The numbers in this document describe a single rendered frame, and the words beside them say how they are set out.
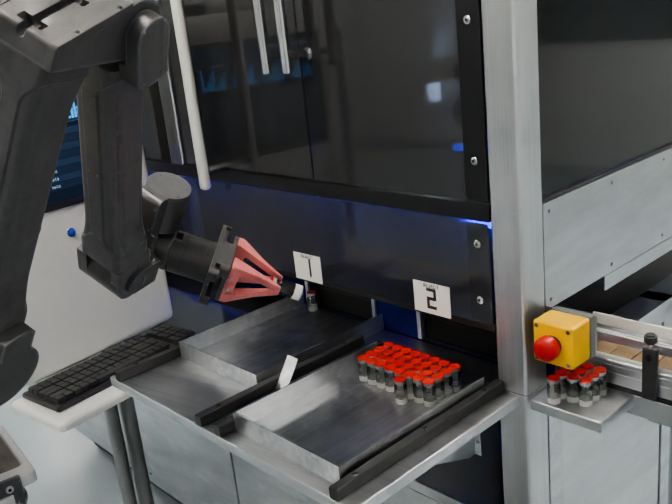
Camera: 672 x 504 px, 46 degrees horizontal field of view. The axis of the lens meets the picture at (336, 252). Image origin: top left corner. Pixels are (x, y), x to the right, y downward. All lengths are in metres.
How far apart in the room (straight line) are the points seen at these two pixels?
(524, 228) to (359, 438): 0.42
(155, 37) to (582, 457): 1.19
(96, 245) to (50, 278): 0.93
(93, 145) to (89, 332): 1.17
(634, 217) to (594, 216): 0.15
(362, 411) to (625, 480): 0.68
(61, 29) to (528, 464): 1.08
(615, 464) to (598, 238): 0.51
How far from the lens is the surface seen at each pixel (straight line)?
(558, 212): 1.36
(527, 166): 1.26
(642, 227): 1.64
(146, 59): 0.73
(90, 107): 0.80
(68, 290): 1.91
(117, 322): 2.01
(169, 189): 1.01
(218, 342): 1.71
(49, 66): 0.67
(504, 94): 1.24
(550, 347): 1.27
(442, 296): 1.41
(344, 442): 1.29
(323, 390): 1.45
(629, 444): 1.80
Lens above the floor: 1.55
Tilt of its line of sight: 18 degrees down
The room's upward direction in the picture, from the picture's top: 6 degrees counter-clockwise
